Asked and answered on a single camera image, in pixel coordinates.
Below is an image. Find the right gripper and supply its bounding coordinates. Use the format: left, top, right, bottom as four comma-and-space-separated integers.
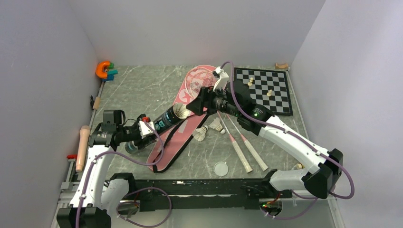
186, 84, 240, 117

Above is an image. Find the white shuttlecock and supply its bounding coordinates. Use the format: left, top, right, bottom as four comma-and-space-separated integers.
173, 103, 192, 120
209, 117, 225, 134
192, 125, 209, 142

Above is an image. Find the black shuttlecock tube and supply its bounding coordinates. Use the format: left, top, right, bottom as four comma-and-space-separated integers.
125, 106, 185, 154

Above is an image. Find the clear tube lid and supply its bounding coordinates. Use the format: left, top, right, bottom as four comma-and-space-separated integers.
213, 162, 229, 177

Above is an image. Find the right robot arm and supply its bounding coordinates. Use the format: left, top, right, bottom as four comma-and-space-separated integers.
186, 81, 344, 199

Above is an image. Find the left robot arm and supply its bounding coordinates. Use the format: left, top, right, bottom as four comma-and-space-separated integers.
56, 110, 157, 228

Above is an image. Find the pink badminton racket upper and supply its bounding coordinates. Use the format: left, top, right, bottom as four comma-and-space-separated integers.
184, 66, 269, 173

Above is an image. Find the pink badminton racket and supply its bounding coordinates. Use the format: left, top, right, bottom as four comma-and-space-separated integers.
184, 66, 269, 173
189, 75, 253, 174

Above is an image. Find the pink badminton racket lower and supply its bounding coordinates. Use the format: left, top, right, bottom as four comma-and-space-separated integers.
189, 75, 253, 174

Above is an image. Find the pink racket bag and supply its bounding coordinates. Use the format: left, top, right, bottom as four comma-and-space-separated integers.
147, 65, 216, 173

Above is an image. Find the beige toy microphone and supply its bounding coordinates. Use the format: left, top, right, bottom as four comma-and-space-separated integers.
76, 125, 91, 172

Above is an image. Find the teal blue toy block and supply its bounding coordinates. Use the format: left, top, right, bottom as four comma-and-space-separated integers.
106, 62, 118, 81

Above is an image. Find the orange C-shaped toy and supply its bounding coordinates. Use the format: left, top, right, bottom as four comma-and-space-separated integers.
96, 60, 111, 79

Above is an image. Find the red clamp knob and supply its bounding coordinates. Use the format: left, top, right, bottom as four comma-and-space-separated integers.
67, 154, 77, 160

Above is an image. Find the black white chessboard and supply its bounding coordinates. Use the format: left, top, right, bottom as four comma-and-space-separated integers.
234, 67, 293, 116

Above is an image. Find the small wooden arch block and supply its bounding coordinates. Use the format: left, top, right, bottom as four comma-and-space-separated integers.
274, 63, 289, 70

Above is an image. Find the colourful toy brick stack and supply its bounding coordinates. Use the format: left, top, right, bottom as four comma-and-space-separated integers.
292, 163, 304, 170

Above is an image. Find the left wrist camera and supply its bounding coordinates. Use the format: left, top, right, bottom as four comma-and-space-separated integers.
138, 117, 155, 139

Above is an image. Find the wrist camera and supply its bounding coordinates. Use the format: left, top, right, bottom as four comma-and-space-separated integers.
138, 117, 155, 139
213, 67, 230, 92

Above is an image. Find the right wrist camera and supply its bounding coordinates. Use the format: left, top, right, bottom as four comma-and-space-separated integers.
213, 67, 230, 92

